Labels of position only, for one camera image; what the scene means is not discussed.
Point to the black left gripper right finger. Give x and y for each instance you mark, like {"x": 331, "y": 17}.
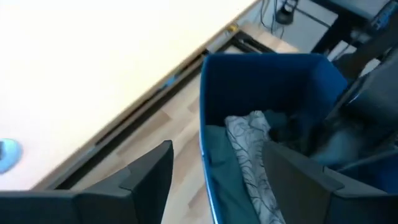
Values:
{"x": 311, "y": 199}

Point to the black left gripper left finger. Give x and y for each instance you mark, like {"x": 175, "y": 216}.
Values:
{"x": 93, "y": 207}

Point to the white leaf-print cloth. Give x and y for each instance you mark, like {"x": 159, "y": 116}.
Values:
{"x": 252, "y": 146}

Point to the navy white striped fabric bin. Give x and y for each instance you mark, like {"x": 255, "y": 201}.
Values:
{"x": 264, "y": 81}

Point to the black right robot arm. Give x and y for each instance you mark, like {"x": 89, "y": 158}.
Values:
{"x": 373, "y": 99}

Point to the black diagonal desk leg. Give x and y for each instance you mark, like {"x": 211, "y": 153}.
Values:
{"x": 342, "y": 28}

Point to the light brown desk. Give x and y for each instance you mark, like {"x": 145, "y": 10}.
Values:
{"x": 93, "y": 62}

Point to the black metal table frame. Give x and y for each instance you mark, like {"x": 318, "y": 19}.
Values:
{"x": 140, "y": 121}

